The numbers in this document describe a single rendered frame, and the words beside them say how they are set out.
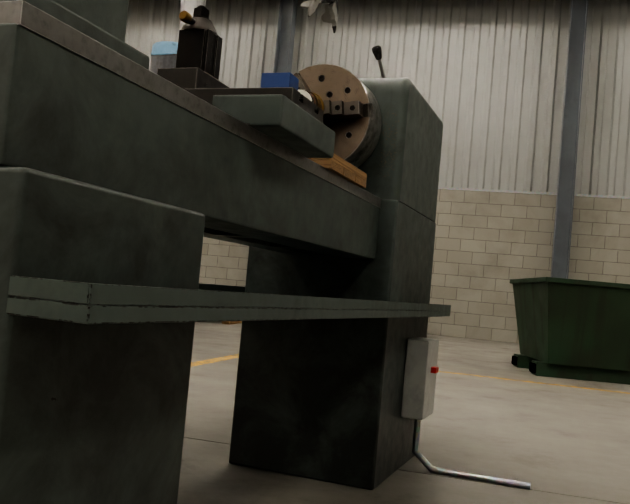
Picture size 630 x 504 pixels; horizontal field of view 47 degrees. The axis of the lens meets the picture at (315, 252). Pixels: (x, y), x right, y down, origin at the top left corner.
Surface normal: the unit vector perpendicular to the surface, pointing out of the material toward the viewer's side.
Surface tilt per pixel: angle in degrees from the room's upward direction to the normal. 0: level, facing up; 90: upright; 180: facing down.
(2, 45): 90
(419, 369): 90
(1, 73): 90
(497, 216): 90
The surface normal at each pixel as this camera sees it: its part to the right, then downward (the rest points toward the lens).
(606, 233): -0.25, -0.07
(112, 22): 0.93, 0.07
